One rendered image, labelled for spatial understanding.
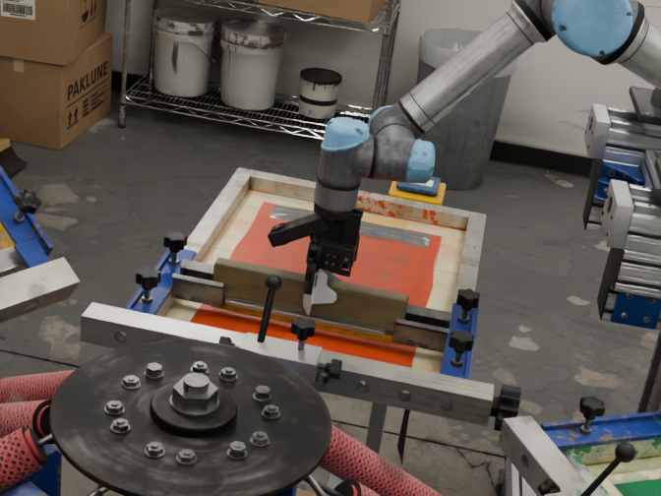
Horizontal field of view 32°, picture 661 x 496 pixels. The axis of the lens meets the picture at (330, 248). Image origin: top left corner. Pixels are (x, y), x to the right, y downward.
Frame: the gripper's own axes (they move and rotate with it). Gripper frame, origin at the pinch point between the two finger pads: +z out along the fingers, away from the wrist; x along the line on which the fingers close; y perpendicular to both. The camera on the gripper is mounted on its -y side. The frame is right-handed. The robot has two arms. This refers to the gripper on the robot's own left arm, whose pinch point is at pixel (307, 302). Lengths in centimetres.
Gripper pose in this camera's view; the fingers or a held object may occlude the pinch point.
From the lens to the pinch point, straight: 210.9
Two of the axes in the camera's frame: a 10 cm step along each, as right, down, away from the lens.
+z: -1.4, 8.9, 4.3
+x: 1.8, -4.1, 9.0
